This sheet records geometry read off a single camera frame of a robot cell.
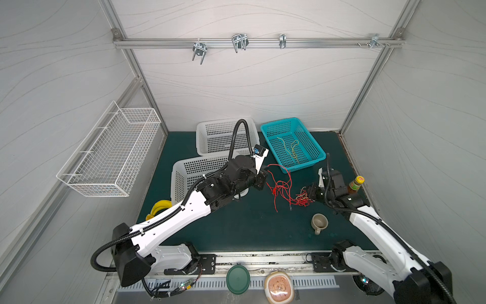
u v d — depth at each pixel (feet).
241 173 1.64
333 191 2.02
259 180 1.98
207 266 2.42
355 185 2.63
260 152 1.89
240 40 2.51
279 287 2.18
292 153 3.61
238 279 2.04
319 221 2.75
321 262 2.41
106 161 2.22
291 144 3.76
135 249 1.25
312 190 2.38
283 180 2.91
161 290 2.26
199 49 2.58
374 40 2.51
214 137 3.90
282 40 2.56
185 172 3.20
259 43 2.57
